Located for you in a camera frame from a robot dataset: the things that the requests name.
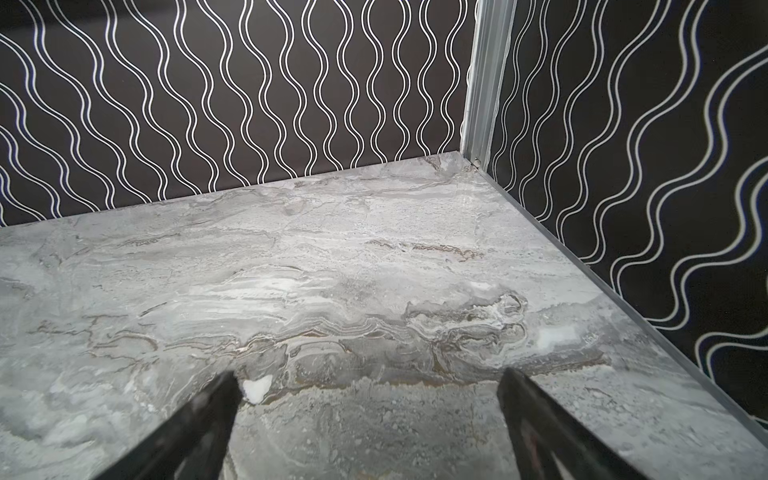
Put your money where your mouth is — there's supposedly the aluminium corner post right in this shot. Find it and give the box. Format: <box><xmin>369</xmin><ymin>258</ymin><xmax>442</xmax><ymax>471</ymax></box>
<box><xmin>460</xmin><ymin>0</ymin><xmax>518</xmax><ymax>172</ymax></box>

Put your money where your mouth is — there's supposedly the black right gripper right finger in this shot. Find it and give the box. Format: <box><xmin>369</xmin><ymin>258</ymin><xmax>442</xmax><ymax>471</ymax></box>
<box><xmin>497</xmin><ymin>368</ymin><xmax>645</xmax><ymax>479</ymax></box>

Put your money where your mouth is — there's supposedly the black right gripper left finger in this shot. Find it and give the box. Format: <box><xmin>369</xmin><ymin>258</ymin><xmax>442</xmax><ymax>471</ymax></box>
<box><xmin>97</xmin><ymin>371</ymin><xmax>243</xmax><ymax>479</ymax></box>

